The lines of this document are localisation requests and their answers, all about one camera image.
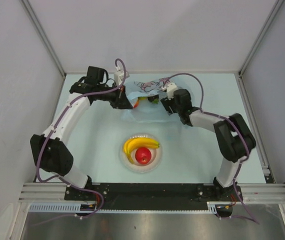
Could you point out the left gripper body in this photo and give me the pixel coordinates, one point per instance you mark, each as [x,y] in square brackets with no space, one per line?
[116,102]

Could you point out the aluminium frame rail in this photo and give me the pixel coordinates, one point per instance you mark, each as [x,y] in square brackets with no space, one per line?
[250,193]

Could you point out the orange red fake peach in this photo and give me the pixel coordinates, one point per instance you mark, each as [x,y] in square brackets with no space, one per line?
[140,99]

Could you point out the white paper plate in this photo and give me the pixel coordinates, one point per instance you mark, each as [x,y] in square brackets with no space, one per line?
[136,167]

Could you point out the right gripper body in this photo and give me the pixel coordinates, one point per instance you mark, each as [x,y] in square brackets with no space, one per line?
[174,108]

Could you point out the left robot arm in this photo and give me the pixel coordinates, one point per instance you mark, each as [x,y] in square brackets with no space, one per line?
[49,149]

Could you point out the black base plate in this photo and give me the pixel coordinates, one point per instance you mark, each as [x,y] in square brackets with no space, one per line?
[155,196]

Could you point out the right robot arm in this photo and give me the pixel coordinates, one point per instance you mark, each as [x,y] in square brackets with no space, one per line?
[235,139]

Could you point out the green fake fruit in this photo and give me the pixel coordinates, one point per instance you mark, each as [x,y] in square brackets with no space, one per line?
[153,99]

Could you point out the light blue plastic bag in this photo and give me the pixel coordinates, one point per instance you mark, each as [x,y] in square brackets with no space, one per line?
[146,100]

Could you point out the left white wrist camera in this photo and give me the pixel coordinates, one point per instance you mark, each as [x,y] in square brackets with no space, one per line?
[120,76]

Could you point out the red fake apple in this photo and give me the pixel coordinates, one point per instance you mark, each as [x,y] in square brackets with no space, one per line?
[143,155]

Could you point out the yellow fake fruit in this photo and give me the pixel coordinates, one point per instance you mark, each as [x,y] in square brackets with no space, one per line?
[137,142]

